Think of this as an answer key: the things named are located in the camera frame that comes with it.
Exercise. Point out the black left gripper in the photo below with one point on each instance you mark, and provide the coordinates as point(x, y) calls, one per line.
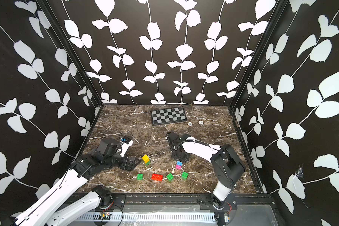
point(125, 165)

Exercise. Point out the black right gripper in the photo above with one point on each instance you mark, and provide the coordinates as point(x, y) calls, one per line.
point(173, 155)

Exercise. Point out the red lego brick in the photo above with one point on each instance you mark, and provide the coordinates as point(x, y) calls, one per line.
point(157, 177)

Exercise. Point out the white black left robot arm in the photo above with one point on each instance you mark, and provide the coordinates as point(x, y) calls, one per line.
point(109, 154)

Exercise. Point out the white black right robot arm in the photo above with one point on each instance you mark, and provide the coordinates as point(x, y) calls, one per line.
point(227, 165)

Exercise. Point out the black grey checkerboard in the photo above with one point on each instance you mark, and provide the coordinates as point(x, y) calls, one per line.
point(168, 116)

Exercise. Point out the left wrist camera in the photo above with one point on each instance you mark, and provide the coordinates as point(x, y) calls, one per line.
point(126, 142)

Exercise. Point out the white slotted cable duct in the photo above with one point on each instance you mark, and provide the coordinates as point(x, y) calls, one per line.
point(198, 217)

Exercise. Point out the black front frame rail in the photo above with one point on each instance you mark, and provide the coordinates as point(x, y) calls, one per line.
point(204, 201)

